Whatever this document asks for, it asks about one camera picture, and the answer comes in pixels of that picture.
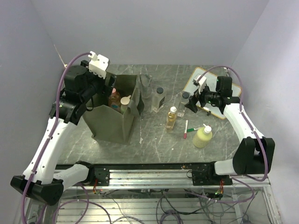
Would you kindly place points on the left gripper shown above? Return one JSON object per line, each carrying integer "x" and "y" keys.
{"x": 104, "y": 88}

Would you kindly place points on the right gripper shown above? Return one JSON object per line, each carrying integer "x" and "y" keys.
{"x": 193, "y": 100}

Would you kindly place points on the small clear bottle grey cap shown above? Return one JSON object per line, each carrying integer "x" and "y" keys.
{"x": 184, "y": 99}

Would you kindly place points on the orange bottle pink cap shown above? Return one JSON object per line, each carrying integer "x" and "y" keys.
{"x": 114, "y": 100}

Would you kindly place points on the green bottle beige cap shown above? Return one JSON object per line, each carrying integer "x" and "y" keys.
{"x": 124, "y": 103}

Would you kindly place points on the olive canvas bag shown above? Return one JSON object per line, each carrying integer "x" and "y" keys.
{"x": 106, "y": 123}

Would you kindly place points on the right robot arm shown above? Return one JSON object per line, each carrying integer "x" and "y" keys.
{"x": 255, "y": 152}

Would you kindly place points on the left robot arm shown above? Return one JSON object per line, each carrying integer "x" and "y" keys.
{"x": 78, "y": 85}

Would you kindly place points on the pink marker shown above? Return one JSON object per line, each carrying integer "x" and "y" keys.
{"x": 186, "y": 128}

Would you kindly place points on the green marker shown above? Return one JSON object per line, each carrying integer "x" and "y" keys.
{"x": 193, "y": 129}

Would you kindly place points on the amber bottle white cap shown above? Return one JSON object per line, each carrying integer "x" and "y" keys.
{"x": 171, "y": 119}

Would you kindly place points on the yellow pump bottle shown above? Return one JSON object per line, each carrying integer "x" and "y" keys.
{"x": 203, "y": 136}

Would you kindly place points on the clear bottle with black label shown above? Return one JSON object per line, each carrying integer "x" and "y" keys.
{"x": 158, "y": 99}

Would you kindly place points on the clear tube with dark label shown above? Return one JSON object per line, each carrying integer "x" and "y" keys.
{"x": 145, "y": 82}

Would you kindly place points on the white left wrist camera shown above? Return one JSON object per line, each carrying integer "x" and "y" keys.
{"x": 98, "y": 64}

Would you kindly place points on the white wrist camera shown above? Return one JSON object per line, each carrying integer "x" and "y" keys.
{"x": 98, "y": 64}
{"x": 200, "y": 82}

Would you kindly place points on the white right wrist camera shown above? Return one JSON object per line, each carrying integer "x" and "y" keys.
{"x": 200, "y": 82}

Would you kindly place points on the small whiteboard yellow frame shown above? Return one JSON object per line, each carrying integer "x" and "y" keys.
{"x": 211, "y": 79}

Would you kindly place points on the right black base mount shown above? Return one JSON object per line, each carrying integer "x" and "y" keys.
{"x": 203, "y": 174}

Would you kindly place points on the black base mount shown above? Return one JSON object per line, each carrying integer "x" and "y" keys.
{"x": 98, "y": 175}
{"x": 203, "y": 174}

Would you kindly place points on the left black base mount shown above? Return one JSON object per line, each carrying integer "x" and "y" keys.
{"x": 98, "y": 175}

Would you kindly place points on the aluminium rail frame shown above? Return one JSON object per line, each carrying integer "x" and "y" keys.
{"x": 152, "y": 179}

